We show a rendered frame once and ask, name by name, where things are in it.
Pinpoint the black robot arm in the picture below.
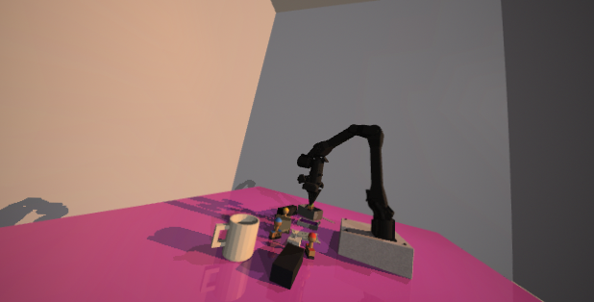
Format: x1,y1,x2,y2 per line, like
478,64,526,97
297,124,397,242

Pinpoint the beige mug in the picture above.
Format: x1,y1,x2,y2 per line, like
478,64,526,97
210,214,260,262

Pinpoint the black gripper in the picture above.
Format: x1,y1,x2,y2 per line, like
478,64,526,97
302,169,324,206

